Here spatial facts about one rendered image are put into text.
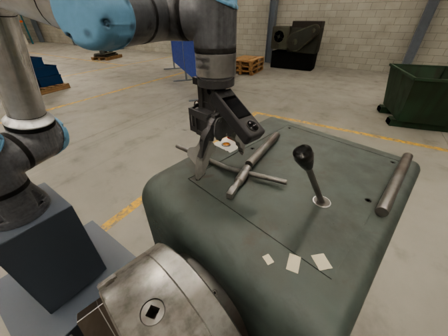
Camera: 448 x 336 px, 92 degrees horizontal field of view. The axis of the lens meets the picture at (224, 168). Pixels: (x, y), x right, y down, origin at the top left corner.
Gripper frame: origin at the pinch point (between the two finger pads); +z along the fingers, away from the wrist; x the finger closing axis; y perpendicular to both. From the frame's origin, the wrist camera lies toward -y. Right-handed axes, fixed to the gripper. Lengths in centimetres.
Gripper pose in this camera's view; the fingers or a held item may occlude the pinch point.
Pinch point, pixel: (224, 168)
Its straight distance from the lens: 51.5
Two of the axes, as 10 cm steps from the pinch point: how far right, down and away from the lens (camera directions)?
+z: 0.0, 8.2, 5.7
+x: -7.0, 4.0, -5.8
